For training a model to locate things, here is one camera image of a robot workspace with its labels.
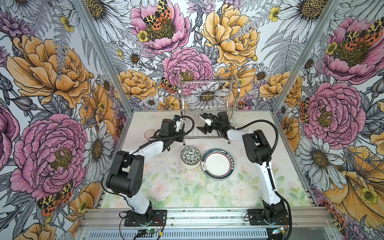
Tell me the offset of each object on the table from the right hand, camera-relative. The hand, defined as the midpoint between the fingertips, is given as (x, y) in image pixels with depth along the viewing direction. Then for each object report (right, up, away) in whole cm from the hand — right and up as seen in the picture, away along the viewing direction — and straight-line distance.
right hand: (202, 123), depth 106 cm
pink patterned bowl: (-7, -19, -15) cm, 26 cm away
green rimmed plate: (+9, -24, -16) cm, 30 cm away
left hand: (-13, -8, -12) cm, 19 cm away
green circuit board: (-25, -50, -35) cm, 66 cm away
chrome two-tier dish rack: (+5, +14, +21) cm, 26 cm away
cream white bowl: (-7, -24, -21) cm, 33 cm away
